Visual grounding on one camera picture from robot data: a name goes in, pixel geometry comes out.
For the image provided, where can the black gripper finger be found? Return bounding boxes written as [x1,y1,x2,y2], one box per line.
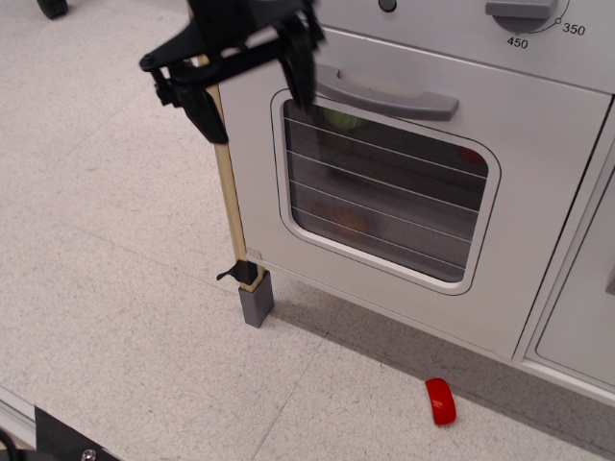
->
[276,18,316,111]
[156,79,229,144]

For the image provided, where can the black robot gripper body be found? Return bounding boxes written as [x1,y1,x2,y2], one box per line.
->
[139,1,324,86]

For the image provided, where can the grey oven door handle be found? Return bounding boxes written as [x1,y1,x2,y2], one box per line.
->
[316,64,459,122]

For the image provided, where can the white toy oven door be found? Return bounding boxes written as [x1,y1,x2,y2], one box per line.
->
[220,31,612,358]

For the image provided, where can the green toy cabbage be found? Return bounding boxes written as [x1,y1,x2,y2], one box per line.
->
[321,108,369,132]

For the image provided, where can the small black round button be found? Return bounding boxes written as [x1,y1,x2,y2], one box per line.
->
[378,0,397,12]

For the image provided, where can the black caster wheel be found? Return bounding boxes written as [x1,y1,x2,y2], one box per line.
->
[37,0,68,20]

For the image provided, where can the black tape on leg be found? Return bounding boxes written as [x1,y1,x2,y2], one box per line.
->
[216,259,258,285]

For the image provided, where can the orange toy chicken drumstick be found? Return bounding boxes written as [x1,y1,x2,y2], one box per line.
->
[309,203,372,241]

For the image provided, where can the white toy kitchen cabinet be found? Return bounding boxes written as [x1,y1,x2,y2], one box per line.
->
[206,0,615,409]

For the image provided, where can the red toy strawberry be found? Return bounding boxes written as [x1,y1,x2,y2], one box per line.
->
[456,146,487,167]

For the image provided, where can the grey leg foot cap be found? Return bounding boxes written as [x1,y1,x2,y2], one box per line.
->
[238,272,275,328]

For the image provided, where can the grey temperature knob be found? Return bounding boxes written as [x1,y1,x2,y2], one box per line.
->
[484,0,558,34]

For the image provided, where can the red toy piece on floor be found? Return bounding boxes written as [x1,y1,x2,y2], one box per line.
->
[425,378,456,426]

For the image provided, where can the white right cabinet door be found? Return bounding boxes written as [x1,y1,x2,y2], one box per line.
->
[523,138,615,390]

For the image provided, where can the wooden kitchen leg post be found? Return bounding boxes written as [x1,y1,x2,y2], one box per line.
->
[185,0,266,294]

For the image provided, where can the black metal base plate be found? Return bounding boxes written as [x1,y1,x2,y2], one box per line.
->
[35,406,120,461]

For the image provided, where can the black cable bottom left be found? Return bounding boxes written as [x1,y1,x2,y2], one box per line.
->
[0,427,20,461]

